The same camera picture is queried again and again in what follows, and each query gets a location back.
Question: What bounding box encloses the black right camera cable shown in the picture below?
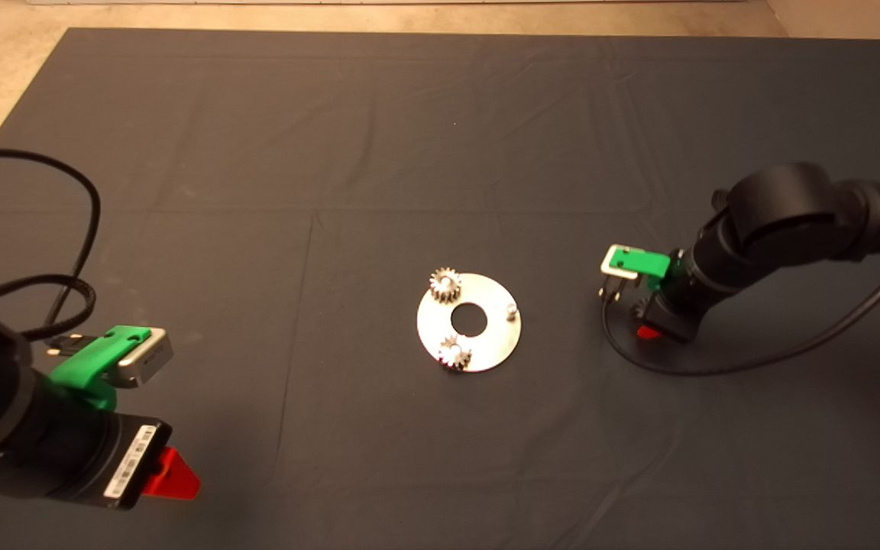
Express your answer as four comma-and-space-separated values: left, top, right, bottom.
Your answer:
601, 235, 880, 377

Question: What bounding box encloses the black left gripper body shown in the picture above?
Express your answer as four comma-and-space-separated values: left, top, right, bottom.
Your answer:
24, 405, 174, 512

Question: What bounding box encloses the thin black left camera cable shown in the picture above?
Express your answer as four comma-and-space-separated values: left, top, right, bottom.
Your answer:
0, 274, 98, 360

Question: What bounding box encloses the silver right camera box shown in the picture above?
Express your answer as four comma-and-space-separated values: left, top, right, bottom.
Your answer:
600, 246, 641, 300

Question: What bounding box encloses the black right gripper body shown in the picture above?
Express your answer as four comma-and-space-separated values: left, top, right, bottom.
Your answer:
643, 256, 717, 344

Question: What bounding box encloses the green left camera mount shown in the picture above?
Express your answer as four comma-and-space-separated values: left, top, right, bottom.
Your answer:
49, 326, 153, 412

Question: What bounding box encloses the green right camera mount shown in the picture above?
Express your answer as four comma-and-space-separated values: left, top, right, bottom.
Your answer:
610, 245, 675, 292

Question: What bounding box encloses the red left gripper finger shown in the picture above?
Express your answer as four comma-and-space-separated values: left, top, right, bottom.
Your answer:
142, 447, 202, 502

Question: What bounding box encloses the silver camera box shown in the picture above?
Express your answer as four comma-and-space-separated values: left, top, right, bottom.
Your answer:
600, 246, 641, 300
108, 328, 175, 390

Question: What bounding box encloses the dark grey table cloth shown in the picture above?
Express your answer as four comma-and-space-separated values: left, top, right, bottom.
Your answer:
0, 28, 880, 550

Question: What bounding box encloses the silver left camera box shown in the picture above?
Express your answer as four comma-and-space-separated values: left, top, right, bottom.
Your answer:
108, 328, 175, 390

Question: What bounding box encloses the round metal carrier plate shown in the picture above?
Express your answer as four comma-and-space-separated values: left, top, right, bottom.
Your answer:
416, 272, 522, 373

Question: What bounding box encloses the bright steel planetary gear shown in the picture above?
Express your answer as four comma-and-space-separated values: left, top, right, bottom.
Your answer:
438, 335, 474, 374

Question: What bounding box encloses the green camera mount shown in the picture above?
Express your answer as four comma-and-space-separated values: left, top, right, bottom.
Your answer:
49, 326, 153, 412
610, 245, 675, 292

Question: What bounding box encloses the black braided cable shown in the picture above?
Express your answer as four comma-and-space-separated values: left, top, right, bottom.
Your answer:
0, 148, 102, 329

